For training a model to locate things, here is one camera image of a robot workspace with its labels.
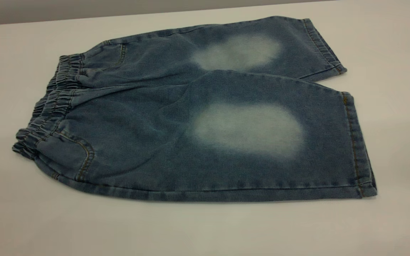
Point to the blue denim shorts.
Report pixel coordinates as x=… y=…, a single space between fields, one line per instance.
x=155 y=142

